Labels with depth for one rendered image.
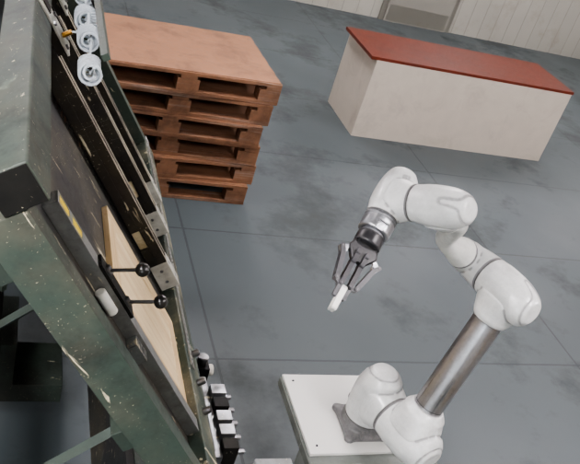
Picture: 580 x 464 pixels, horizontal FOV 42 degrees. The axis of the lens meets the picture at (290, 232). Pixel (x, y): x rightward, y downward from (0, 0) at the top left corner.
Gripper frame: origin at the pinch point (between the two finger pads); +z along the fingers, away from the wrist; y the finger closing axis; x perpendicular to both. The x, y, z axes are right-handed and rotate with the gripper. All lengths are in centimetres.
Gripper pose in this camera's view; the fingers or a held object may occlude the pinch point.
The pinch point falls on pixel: (337, 298)
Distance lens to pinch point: 194.7
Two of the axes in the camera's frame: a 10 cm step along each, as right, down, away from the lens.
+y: 8.3, 5.5, 1.1
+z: -4.7, 8.0, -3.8
